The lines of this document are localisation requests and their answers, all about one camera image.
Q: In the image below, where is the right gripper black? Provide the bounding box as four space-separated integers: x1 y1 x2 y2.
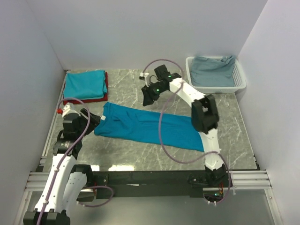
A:
141 82 166 108

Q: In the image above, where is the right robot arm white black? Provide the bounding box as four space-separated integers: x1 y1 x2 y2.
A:
139 65 228 187

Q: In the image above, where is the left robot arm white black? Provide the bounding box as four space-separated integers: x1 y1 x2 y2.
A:
23 103 100 225

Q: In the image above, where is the folded red t shirt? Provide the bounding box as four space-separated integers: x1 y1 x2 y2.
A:
62 72 109 105

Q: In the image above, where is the folded light teal t shirt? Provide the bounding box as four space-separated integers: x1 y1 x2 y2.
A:
63 70 108 100

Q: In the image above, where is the grey blue t shirt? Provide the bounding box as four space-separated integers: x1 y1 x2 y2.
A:
190 55 236 87

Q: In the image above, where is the black base beam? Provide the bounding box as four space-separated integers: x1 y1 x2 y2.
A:
86 170 232 198

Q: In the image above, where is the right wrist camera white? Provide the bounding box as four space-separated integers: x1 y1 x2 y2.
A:
139 72 150 87

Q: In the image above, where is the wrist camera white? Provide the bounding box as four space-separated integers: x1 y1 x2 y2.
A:
139 72 150 87
56 103 78 118

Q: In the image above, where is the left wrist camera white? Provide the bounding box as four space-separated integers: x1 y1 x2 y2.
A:
56 103 78 118

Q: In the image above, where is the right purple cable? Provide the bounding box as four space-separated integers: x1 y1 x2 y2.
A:
142 58 233 205

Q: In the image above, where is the aluminium rail frame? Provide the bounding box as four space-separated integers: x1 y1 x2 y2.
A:
14 70 282 225

